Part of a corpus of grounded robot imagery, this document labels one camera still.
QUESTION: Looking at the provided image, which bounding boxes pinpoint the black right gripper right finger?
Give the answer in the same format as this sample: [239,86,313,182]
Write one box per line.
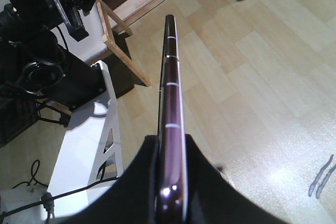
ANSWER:
[185,134,285,223]

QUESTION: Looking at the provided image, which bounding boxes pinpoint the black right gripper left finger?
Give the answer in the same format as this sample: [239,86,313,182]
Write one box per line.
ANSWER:
[62,135,159,223]

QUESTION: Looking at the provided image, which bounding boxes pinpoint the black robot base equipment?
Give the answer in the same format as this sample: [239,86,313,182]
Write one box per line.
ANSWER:
[1,0,107,146]

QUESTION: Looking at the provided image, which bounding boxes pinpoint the white desk frame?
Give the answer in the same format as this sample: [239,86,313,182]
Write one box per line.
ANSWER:
[1,61,124,223]

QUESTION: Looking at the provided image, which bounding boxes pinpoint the black floor cable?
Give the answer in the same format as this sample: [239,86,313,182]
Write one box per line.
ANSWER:
[0,159,119,219]

